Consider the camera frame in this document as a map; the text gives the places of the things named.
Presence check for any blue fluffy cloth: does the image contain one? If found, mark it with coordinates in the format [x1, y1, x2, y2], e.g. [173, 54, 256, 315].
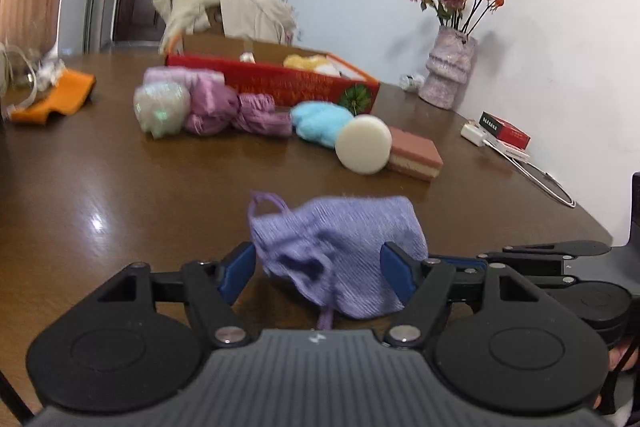
[290, 101, 356, 150]

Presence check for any iridescent mesh bath pouf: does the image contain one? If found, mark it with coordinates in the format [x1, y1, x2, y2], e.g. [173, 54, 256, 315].
[133, 82, 192, 139]

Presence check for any purple mesh cloth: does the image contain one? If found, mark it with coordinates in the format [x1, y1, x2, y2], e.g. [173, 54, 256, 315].
[248, 191, 429, 331]

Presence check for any pink layered sponge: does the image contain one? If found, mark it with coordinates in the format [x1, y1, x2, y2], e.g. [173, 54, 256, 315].
[386, 127, 445, 182]

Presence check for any brown cardboard box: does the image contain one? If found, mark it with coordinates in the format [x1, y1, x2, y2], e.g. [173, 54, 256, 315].
[205, 7, 226, 36]

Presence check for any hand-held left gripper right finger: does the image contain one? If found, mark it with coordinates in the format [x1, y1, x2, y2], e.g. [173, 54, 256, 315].
[380, 243, 547, 351]

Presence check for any purple satin cloth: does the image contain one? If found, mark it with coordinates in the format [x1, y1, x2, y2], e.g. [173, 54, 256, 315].
[184, 82, 294, 138]

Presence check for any pink textured vase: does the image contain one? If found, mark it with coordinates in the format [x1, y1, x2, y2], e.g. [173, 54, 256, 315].
[418, 26, 477, 110]

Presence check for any beige clothes pile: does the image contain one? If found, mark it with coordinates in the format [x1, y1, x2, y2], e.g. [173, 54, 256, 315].
[152, 0, 299, 54]

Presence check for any white charger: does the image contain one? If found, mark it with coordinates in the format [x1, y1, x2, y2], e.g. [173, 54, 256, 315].
[460, 122, 489, 147]

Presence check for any white charger cable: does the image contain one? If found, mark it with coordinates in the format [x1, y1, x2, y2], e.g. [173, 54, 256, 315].
[482, 142, 577, 209]

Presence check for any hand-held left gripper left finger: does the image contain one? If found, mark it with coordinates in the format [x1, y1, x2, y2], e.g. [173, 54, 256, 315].
[94, 242, 257, 349]

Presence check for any person's right hand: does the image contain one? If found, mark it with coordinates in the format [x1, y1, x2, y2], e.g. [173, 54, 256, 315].
[607, 340, 640, 377]

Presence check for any lilac fluffy headband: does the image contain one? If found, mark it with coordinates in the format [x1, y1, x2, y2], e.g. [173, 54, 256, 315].
[144, 67, 227, 96]

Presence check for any orange cloth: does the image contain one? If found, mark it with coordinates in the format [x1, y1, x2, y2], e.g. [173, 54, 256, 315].
[11, 69, 96, 124]

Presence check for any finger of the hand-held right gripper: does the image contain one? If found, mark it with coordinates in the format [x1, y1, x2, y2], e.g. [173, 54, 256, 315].
[502, 240, 612, 261]
[429, 257, 576, 304]

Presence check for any white round sponge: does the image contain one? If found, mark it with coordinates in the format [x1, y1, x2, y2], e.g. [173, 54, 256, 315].
[335, 114, 393, 176]

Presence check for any red cardboard box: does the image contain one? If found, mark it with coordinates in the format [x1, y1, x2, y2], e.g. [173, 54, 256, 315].
[165, 34, 381, 116]

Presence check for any red small box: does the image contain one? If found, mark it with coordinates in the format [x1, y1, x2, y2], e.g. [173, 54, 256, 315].
[478, 111, 532, 150]

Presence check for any pink suitcase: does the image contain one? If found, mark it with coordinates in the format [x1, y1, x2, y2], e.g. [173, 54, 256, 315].
[0, 0, 66, 56]

